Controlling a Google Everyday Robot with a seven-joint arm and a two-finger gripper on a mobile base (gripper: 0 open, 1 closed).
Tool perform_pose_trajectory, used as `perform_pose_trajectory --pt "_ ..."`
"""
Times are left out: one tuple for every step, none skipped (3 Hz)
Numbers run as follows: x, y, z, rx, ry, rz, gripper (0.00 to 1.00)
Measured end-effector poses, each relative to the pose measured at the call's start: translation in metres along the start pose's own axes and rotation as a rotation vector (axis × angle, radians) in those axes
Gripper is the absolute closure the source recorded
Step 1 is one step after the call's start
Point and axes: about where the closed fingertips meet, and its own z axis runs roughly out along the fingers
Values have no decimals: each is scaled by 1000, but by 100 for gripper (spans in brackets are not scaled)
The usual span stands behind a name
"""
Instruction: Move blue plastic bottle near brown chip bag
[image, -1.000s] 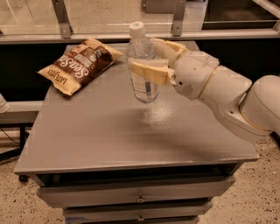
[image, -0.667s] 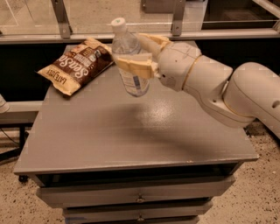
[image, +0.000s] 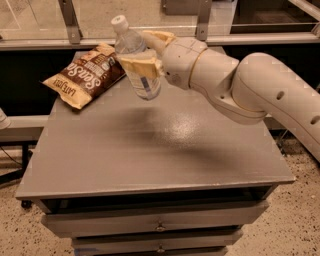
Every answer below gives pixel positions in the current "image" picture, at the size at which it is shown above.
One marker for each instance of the lower grey drawer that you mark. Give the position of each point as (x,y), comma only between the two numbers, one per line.
(156,242)

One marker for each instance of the right metal bracket post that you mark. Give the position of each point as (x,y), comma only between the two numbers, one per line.
(203,17)

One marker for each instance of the upper grey drawer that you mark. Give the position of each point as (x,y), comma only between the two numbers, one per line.
(157,219)

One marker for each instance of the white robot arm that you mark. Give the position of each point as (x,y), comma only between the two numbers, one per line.
(244,91)

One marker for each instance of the brown chip bag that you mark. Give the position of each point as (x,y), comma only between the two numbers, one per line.
(87,77)

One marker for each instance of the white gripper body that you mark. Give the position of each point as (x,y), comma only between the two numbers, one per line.
(180,61)

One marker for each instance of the metal bracket post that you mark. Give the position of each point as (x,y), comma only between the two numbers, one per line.
(69,16)
(203,17)

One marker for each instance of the grey drawer cabinet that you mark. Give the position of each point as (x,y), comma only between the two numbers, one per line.
(121,152)

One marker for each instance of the blue plastic water bottle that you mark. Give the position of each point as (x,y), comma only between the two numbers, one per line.
(128,44)

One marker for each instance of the left metal bracket post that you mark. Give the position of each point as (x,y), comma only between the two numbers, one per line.
(69,16)

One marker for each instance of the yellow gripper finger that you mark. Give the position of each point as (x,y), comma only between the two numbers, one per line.
(157,40)
(145,64)

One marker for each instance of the grey metal window rail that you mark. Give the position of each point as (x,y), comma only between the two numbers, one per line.
(232,39)

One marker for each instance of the black wheeled stand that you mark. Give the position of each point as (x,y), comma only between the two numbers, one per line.
(26,155)

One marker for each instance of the grey drawer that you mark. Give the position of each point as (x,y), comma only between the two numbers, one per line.
(156,242)
(157,219)

